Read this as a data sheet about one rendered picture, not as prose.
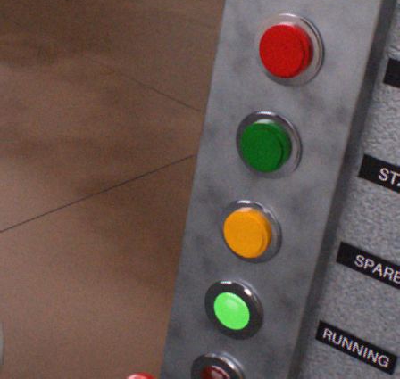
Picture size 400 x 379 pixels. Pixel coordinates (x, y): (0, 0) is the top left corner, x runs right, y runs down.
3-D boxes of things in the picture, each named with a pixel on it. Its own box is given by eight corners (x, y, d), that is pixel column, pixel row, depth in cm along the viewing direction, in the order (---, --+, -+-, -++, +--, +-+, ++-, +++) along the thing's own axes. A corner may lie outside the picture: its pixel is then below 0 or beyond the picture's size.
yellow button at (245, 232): (270, 259, 50) (279, 217, 49) (260, 267, 49) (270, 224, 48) (228, 240, 51) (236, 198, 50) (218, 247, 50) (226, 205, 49)
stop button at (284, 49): (310, 81, 45) (320, 29, 44) (300, 86, 45) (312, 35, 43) (262, 64, 46) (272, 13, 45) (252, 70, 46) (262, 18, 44)
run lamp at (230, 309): (254, 330, 53) (262, 294, 52) (242, 341, 52) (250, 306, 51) (218, 312, 54) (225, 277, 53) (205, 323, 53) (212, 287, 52)
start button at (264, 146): (288, 174, 48) (299, 127, 47) (279, 181, 47) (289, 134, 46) (244, 156, 49) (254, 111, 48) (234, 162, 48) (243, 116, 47)
